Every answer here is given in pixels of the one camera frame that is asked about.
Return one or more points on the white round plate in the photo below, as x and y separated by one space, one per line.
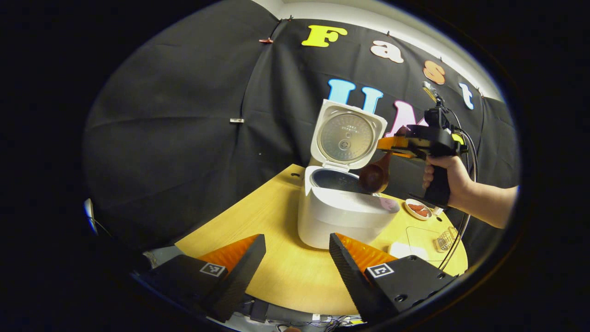
410 214

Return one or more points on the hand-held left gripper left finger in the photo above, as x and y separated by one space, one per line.
239 276

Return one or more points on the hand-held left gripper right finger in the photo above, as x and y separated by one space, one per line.
350 281

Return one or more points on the white rice cooker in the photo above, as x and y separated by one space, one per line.
341 221

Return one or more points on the black backdrop cloth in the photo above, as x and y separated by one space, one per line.
161 115

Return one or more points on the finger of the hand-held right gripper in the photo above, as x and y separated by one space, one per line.
392 143
405 154

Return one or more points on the wooden spoon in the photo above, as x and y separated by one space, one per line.
373 177

